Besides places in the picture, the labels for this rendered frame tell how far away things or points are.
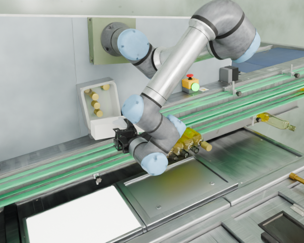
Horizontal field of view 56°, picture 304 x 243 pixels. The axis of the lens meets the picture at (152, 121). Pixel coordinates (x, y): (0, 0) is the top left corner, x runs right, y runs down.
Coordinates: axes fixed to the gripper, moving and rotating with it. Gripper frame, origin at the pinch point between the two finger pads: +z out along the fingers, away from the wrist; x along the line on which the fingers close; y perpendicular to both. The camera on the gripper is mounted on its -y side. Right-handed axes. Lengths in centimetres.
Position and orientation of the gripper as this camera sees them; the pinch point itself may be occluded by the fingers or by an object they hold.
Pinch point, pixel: (121, 126)
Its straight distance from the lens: 119.1
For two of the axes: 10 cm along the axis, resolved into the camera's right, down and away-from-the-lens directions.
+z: -4.6, -3.3, 8.3
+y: -8.9, 1.5, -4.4
